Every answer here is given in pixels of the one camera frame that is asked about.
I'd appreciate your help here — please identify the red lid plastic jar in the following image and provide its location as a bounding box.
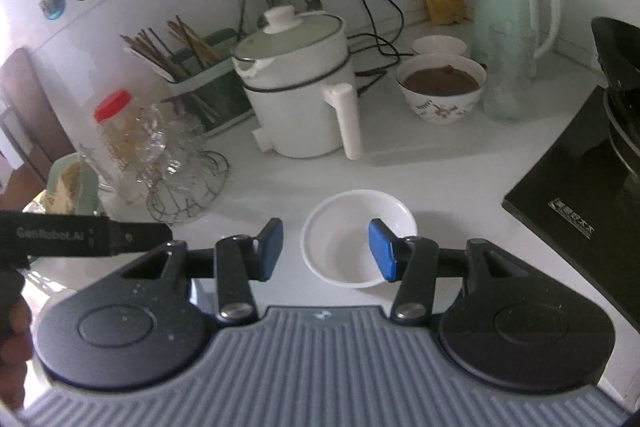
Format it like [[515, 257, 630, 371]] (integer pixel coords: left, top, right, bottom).
[[93, 89, 146, 205]]

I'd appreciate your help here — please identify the black induction cooktop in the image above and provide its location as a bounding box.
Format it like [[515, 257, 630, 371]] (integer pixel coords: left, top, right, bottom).
[[502, 87, 639, 327]]

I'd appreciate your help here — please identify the wire glass holder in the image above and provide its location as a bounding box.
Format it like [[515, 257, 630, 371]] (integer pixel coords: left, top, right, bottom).
[[134, 109, 230, 225]]

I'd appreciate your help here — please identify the bowl with brown contents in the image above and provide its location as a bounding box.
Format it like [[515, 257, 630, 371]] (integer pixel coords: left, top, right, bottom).
[[395, 53, 486, 124]]

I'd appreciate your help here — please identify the chopstick holder green white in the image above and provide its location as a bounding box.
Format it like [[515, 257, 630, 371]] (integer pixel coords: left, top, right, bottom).
[[120, 17, 254, 135]]

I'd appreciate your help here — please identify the black power cable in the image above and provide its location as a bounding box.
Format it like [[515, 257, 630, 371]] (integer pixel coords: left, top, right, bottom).
[[332, 0, 407, 96]]

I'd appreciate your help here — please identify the person left hand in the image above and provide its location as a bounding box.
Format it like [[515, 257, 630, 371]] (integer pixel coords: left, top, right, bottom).
[[1, 270, 32, 410]]

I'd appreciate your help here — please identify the white electric cooking pot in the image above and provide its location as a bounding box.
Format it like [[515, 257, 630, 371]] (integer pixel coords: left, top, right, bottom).
[[232, 5, 363, 160]]

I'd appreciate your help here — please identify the dark wooden cutting board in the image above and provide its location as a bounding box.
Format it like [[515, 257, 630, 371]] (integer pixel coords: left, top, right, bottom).
[[1, 48, 75, 210]]

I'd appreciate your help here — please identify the black wok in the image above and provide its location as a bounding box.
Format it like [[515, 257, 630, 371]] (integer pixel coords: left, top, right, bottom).
[[590, 16, 639, 183]]

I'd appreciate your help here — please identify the white plastic bowl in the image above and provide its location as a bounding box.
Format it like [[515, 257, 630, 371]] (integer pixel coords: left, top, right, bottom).
[[300, 190, 418, 289]]

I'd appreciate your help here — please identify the green colander basket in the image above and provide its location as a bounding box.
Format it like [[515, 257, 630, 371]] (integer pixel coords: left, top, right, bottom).
[[24, 153, 104, 216]]

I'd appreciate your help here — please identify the bundle of dry noodles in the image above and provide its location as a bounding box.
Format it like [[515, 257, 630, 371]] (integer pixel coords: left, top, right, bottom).
[[46, 160, 81, 215]]

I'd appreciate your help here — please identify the mint green electric kettle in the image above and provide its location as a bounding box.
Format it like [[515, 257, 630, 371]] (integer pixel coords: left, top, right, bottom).
[[472, 0, 564, 68]]

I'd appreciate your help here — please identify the tall clear glass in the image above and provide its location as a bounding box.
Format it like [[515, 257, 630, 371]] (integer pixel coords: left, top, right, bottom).
[[483, 20, 537, 122]]

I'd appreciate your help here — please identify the small white bowl behind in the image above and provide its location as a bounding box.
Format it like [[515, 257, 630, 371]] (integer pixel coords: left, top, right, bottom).
[[411, 35, 469, 56]]

